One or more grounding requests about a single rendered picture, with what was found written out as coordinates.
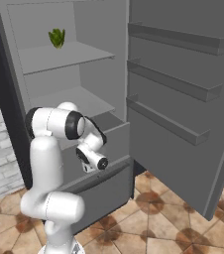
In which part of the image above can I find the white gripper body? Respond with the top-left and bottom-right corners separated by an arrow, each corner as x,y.
82,161 -> 96,174

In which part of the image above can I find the grey fridge bottom drawer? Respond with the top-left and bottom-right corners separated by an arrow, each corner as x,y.
56,155 -> 135,234

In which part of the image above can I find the grey fridge drawer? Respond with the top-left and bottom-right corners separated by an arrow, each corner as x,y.
59,111 -> 132,183
56,155 -> 135,234

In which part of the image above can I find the grey fridge inner shelf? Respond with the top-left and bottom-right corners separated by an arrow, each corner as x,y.
18,41 -> 116,76
29,85 -> 117,119

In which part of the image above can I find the grey fridge door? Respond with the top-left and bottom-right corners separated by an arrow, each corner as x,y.
127,0 -> 224,222

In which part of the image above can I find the grey fridge door shelf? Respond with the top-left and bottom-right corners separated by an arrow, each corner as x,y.
125,93 -> 212,147
126,59 -> 224,103
127,21 -> 224,57

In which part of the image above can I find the green lettuce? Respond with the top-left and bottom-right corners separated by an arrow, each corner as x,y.
48,28 -> 66,51

